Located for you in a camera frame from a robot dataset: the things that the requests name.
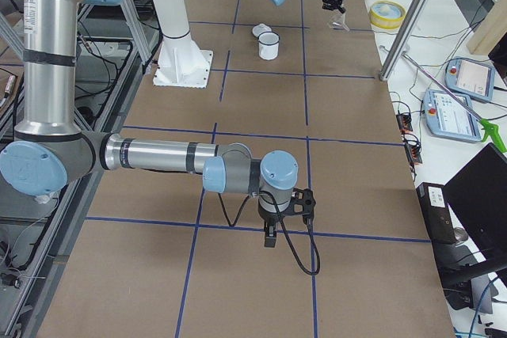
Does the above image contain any clear glass funnel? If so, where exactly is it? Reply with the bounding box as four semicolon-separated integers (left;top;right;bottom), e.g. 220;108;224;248
328;11;350;32

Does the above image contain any white enamel mug lid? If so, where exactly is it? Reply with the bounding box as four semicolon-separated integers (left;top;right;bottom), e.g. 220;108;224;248
252;23;272;38

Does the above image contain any yellow tape roll with plate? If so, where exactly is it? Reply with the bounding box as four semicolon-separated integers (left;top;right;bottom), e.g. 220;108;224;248
368;0;406;30

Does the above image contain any white enamel mug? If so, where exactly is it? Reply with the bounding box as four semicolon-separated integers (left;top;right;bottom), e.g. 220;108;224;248
258;32;280;61

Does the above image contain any orange black usb hub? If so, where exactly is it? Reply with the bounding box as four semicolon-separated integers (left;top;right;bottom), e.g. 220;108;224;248
396;112;413;133
404;140;422;165

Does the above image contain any wooden board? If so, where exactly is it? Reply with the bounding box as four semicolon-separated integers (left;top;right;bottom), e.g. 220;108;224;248
467;0;507;55

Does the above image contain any near blue teach pendant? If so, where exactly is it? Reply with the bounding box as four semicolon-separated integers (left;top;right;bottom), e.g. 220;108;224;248
423;89;482;142

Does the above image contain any blue teach pendant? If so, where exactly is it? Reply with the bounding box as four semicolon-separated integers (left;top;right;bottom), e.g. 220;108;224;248
423;89;482;142
444;57;495;103

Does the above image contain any far blue teach pendant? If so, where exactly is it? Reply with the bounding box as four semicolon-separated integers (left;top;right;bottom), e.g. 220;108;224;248
444;57;495;103

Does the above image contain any black desktop box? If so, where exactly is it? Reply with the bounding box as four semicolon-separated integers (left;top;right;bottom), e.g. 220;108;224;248
416;182;458;245

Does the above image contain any silver reacher grabber tool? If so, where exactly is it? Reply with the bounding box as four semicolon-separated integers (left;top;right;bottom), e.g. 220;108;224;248
401;51;506;153

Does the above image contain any black monitor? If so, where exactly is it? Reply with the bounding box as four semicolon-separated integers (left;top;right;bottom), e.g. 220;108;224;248
444;143;506;258

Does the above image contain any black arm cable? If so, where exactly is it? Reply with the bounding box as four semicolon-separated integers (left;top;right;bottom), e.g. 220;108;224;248
216;189;321;275

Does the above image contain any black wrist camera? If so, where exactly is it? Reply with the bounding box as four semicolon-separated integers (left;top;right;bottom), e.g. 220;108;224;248
284;188;316;226

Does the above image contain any aluminium frame post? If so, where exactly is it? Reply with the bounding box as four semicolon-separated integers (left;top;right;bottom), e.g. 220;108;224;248
379;0;429;82

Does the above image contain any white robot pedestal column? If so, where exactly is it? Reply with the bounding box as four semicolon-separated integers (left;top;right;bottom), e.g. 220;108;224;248
153;0;213;89

